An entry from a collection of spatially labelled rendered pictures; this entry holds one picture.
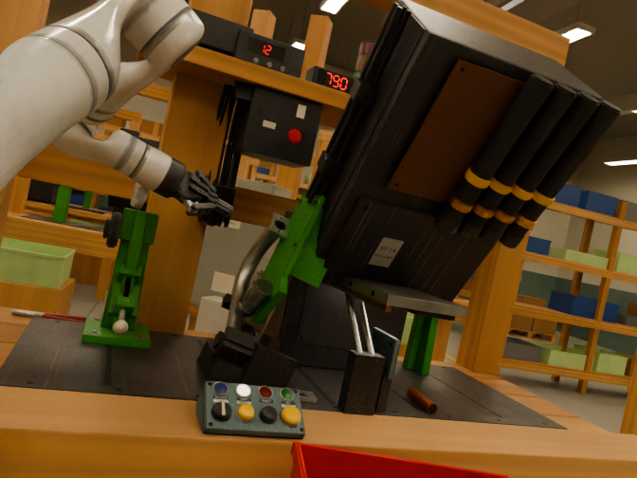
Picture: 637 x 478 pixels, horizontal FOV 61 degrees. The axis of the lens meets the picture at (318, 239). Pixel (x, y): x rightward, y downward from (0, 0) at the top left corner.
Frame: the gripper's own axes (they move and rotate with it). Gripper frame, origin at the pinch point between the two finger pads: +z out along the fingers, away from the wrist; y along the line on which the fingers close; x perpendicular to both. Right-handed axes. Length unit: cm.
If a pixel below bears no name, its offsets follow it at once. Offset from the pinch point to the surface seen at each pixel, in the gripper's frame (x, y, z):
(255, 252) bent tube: 2.2, -5.3, 9.7
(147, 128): 356, 591, 94
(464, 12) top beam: -55, 63, 41
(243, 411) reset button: -2.8, -45.7, 3.3
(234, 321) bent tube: 7.7, -20.3, 8.8
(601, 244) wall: 85, 716, 1037
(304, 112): -16.9, 26.2, 10.1
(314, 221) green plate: -14.7, -10.4, 10.7
